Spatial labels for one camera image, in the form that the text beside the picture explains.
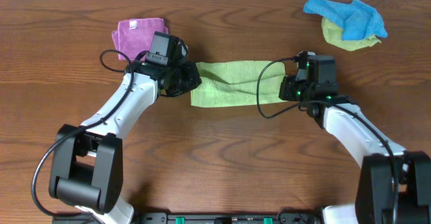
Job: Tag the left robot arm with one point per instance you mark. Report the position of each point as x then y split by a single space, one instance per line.
87 166

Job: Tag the folded purple cloth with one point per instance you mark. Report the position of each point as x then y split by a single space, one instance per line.
135 35

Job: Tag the crumpled blue cloth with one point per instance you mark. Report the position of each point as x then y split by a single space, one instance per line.
357 19

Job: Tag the green microfiber cloth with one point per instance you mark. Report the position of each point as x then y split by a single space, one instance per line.
238 83

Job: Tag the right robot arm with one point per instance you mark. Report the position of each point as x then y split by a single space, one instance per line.
394 184

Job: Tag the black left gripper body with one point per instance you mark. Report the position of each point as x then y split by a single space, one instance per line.
190 77

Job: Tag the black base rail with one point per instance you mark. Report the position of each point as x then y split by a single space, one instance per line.
289 217

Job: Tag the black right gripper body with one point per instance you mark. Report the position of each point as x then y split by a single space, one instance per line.
295 89

